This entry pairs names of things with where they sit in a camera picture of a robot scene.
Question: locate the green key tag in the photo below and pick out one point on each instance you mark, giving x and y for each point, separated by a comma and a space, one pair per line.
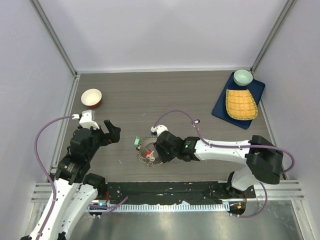
137, 141

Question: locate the white slotted cable duct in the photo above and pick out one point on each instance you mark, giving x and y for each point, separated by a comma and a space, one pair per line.
183, 207

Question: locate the red bowl white inside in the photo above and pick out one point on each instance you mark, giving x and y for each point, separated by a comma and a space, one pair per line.
92, 98

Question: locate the yellow woven bamboo plate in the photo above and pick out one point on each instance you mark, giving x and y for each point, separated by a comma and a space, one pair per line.
240, 105

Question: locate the black key tag with key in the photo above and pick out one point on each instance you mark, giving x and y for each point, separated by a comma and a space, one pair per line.
195, 122

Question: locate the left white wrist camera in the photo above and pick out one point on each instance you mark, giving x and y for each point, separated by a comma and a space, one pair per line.
87, 119

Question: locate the red key tag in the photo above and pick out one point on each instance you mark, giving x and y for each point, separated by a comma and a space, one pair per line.
150, 155

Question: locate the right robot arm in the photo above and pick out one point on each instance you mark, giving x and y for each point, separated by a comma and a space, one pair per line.
261, 161

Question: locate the large silver keyring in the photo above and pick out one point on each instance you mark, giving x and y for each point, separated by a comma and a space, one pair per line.
146, 144

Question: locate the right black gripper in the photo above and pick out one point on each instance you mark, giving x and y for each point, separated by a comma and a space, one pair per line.
164, 157

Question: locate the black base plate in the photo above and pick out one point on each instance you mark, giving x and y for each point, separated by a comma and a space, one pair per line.
169, 193

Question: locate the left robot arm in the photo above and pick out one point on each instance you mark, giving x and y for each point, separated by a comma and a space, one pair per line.
73, 187

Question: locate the light green bowl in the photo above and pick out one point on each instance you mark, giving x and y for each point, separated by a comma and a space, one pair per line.
242, 77

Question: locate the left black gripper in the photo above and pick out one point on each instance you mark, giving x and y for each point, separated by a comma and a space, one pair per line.
112, 136

